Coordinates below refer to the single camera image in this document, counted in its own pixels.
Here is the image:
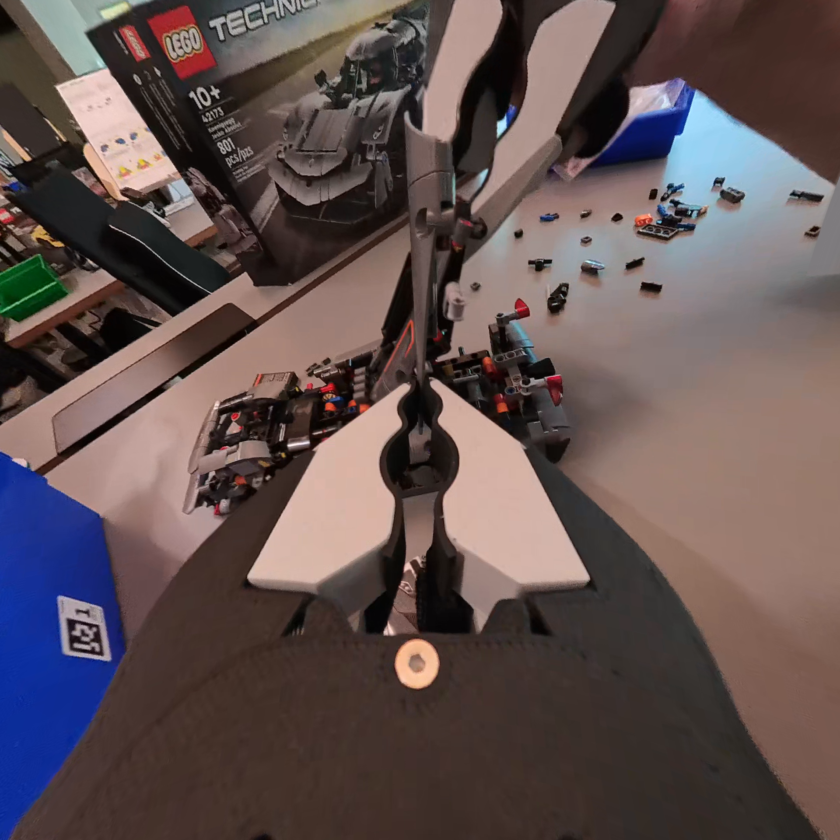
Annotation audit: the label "blue bin with square tag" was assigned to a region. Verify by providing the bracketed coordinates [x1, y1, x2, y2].
[0, 451, 126, 840]

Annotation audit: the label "scattered loose lego pieces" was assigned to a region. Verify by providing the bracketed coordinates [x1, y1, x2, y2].
[512, 174, 826, 315]

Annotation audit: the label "grey lego car model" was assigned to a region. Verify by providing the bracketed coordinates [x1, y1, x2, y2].
[184, 297, 573, 519]

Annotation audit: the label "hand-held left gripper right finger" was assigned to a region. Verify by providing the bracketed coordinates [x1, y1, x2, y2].
[427, 379, 592, 632]

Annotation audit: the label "pile of clear plastic bags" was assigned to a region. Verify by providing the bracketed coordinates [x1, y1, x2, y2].
[551, 82, 683, 179]

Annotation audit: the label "black chair with white piping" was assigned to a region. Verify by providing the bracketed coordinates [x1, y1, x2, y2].
[13, 164, 235, 317]

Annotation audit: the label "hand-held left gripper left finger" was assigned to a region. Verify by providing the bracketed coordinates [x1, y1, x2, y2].
[247, 382, 413, 632]

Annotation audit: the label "lego set box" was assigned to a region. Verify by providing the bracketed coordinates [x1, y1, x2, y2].
[88, 0, 487, 287]

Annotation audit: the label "long grey lego panel assembly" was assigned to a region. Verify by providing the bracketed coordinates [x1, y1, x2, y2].
[367, 110, 490, 476]

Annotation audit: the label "blue plastic bin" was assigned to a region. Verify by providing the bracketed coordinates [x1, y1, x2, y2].
[550, 79, 697, 183]

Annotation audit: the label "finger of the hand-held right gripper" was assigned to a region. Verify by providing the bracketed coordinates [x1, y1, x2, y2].
[472, 0, 619, 232]
[421, 0, 521, 170]

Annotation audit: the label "person's right hand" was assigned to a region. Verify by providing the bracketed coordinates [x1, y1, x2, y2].
[626, 0, 840, 186]

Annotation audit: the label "green plastic bin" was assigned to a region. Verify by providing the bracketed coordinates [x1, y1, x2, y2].
[0, 255, 70, 324]

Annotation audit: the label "white printed sheet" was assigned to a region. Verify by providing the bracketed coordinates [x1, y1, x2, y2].
[56, 69, 179, 196]

